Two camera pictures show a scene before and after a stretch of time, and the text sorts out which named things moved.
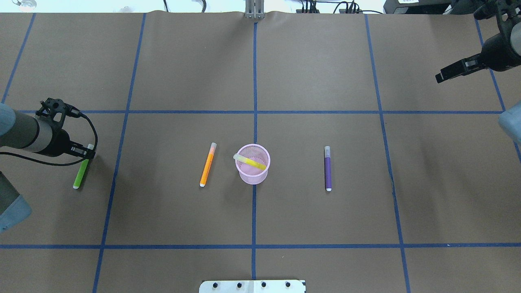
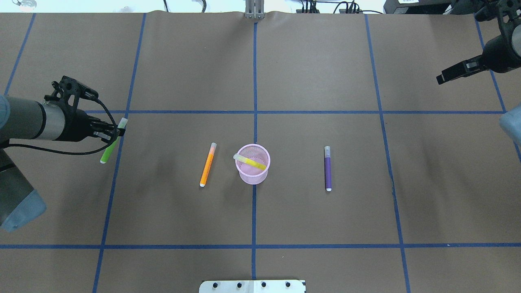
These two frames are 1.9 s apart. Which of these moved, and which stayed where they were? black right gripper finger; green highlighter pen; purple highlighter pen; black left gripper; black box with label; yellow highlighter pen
Moved: green highlighter pen; black left gripper
Stayed: black box with label; purple highlighter pen; black right gripper finger; yellow highlighter pen
